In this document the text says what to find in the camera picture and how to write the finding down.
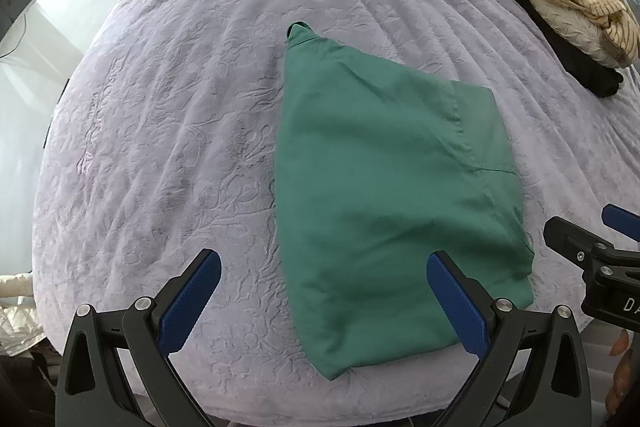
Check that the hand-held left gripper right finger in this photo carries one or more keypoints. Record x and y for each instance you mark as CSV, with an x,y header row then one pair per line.
x,y
457,302

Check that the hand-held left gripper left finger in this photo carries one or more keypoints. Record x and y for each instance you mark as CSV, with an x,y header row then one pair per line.
x,y
192,299

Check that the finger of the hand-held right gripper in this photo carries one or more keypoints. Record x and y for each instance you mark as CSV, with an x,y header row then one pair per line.
x,y
570,239
625,222

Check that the green work jacket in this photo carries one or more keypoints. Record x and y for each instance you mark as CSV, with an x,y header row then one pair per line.
x,y
380,187

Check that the person's right hand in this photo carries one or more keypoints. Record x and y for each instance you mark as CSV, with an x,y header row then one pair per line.
x,y
619,372

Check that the black garment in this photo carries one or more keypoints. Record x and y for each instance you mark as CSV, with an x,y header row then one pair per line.
x,y
595,77

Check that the cream cloth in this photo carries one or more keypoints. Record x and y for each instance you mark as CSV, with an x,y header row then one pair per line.
x,y
17,312

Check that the lavender quilted bedspread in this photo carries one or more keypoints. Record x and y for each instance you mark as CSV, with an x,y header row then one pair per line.
x,y
175,107

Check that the cream knitted garment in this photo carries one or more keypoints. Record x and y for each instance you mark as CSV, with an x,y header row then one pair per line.
x,y
565,27

